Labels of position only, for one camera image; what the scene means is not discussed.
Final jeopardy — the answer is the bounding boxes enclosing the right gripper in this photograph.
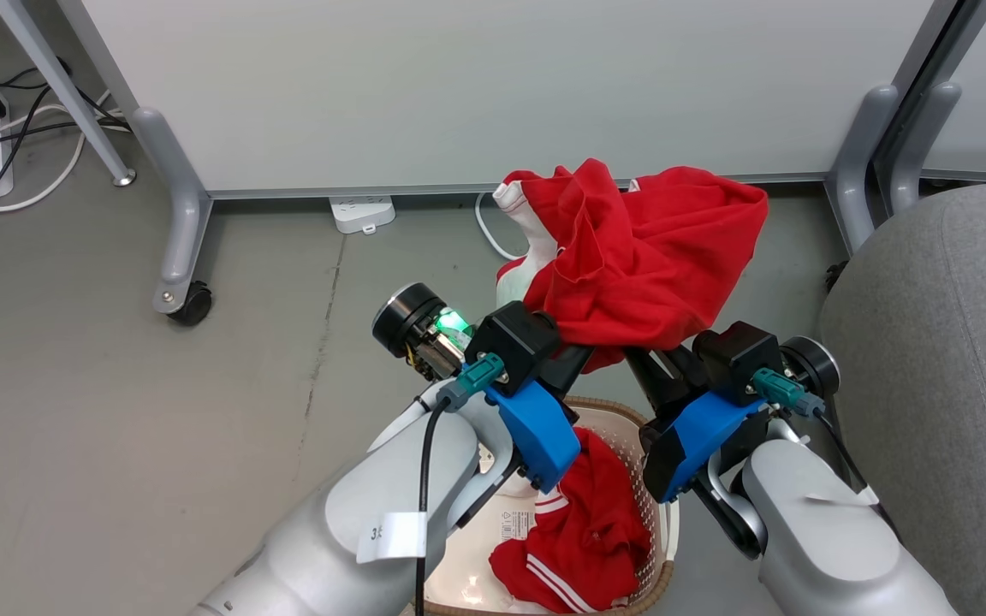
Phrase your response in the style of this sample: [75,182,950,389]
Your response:
[540,342,716,422]

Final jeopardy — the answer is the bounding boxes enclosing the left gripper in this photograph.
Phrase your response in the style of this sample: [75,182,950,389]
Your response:
[412,306,481,382]

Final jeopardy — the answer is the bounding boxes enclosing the red garment with white collar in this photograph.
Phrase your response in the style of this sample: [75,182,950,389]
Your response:
[493,158,769,375]

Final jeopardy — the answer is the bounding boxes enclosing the red garment with white stripes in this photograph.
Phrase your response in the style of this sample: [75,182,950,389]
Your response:
[489,426,656,614]

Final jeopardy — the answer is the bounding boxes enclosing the printed basket label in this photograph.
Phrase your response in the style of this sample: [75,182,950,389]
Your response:
[500,509,537,542]

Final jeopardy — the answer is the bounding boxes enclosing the cream perforated laundry basket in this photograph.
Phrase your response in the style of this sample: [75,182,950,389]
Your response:
[412,395,680,616]

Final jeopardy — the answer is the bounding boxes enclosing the small white power strip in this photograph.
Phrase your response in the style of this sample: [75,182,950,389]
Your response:
[329,195,396,235]

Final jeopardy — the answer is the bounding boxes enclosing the black caster wheel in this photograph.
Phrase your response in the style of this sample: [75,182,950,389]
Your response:
[168,281,213,327]

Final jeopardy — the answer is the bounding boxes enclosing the large white partition panel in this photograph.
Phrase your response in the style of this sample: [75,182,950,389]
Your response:
[56,0,960,199]

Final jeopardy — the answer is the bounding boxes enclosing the grey partition leg with caster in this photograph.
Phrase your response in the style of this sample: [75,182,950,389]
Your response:
[129,107,214,315]

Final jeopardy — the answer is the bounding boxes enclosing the grey fabric sofa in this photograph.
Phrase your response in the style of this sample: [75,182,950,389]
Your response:
[818,180,986,616]

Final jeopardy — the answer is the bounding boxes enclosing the grey metal table leg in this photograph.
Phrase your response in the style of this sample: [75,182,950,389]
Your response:
[0,0,136,187]

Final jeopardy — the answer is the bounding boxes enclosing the teal left cable connector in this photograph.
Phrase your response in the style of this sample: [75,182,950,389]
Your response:
[437,355,508,412]

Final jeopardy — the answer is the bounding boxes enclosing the teal cable connector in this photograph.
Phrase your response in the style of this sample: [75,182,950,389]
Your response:
[437,355,508,412]
[752,368,826,420]

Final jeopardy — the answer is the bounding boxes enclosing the blue left camera mount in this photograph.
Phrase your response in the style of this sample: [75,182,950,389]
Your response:
[484,376,582,495]

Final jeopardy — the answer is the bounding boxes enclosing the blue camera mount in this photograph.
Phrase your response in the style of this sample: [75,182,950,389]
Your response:
[484,376,582,495]
[643,389,769,504]

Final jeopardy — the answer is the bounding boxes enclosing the blue right camera mount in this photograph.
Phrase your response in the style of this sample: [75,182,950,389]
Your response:
[643,389,769,504]

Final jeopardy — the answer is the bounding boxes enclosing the white looped floor cable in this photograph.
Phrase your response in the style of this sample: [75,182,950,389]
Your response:
[474,192,524,262]

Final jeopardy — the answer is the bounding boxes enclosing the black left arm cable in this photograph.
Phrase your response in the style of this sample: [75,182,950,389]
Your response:
[412,398,451,616]

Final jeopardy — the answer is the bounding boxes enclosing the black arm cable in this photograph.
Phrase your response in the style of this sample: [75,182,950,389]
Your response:
[814,402,900,540]
[412,398,451,616]

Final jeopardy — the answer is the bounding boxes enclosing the teal right cable connector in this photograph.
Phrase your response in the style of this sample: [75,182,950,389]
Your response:
[752,368,826,420]

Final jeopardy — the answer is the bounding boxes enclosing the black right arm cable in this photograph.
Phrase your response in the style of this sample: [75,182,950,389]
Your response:
[814,402,900,540]

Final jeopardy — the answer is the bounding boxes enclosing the black floor cables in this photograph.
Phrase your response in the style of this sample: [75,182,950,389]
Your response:
[0,58,130,236]

